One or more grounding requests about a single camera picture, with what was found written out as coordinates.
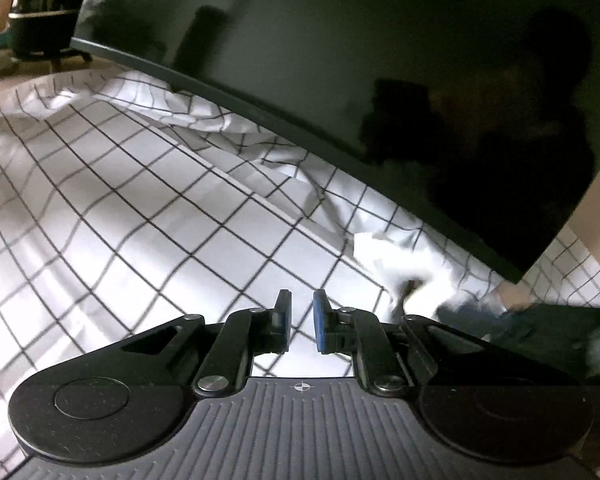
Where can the dark cloth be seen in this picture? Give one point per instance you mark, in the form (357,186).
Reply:
(545,330)

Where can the black monitor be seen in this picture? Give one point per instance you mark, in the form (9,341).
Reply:
(360,85)

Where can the white crumpled tissue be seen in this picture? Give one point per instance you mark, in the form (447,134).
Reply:
(400,260)

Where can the white checked tablecloth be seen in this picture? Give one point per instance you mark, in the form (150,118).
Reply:
(130,200)

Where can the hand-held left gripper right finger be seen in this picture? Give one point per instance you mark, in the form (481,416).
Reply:
(322,320)

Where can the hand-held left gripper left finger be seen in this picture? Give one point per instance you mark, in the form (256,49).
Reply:
(281,317)

